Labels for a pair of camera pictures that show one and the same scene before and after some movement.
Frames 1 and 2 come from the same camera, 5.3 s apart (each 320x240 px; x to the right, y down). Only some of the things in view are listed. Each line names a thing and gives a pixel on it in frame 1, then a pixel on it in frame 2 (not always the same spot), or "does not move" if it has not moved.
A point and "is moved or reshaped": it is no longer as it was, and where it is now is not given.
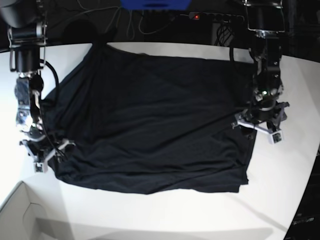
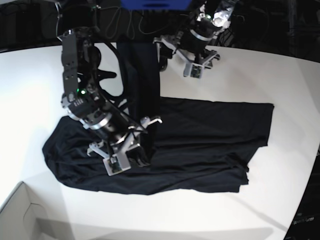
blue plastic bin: [156, 5] does not move
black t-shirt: [151, 124] is moved or reshaped
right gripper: [265, 117] → [190, 48]
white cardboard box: [21, 219] does not move
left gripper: [40, 149] → [118, 138]
